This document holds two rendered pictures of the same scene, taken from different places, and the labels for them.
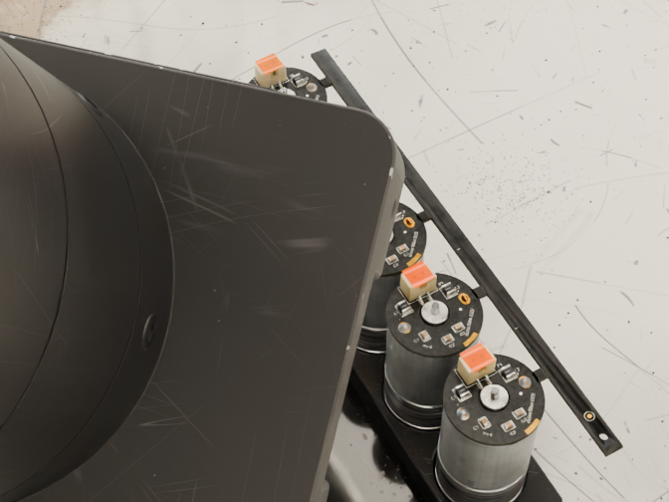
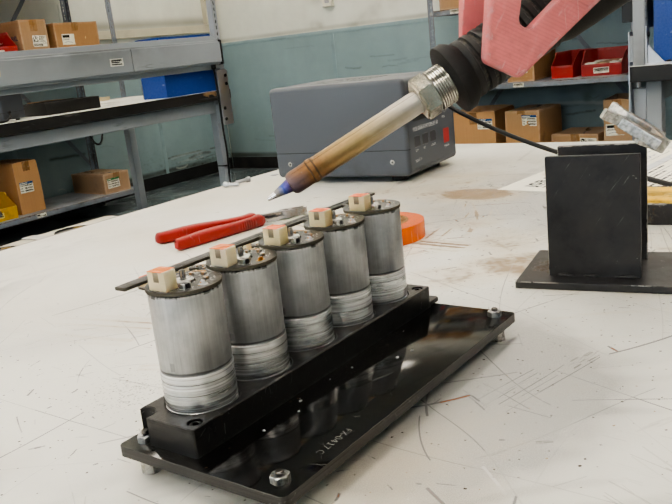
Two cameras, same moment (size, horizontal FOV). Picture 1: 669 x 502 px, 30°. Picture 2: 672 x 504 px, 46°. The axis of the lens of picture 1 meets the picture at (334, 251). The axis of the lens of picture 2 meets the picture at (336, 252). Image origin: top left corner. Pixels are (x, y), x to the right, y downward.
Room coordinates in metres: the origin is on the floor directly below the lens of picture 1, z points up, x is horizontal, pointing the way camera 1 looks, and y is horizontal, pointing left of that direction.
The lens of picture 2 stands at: (0.30, 0.26, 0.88)
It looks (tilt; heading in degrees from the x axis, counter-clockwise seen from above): 15 degrees down; 245
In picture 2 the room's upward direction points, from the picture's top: 6 degrees counter-clockwise
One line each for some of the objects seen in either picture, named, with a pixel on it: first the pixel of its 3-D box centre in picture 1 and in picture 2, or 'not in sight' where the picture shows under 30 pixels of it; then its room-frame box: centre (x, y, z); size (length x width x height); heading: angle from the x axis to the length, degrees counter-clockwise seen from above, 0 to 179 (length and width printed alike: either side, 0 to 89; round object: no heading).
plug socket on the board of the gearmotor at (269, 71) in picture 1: (271, 74); (164, 278); (0.25, 0.02, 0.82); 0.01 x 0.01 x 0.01; 28
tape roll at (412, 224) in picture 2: not in sight; (381, 229); (0.05, -0.20, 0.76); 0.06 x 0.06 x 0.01
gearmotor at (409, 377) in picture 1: (429, 361); (340, 278); (0.17, -0.03, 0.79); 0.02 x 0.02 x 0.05
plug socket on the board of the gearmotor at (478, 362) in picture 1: (478, 367); (360, 202); (0.15, -0.03, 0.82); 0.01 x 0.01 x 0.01; 28
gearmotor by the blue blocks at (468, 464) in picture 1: (485, 441); (376, 259); (0.14, -0.04, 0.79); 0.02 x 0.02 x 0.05
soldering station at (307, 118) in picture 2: not in sight; (365, 126); (-0.08, -0.46, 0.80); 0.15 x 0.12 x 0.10; 123
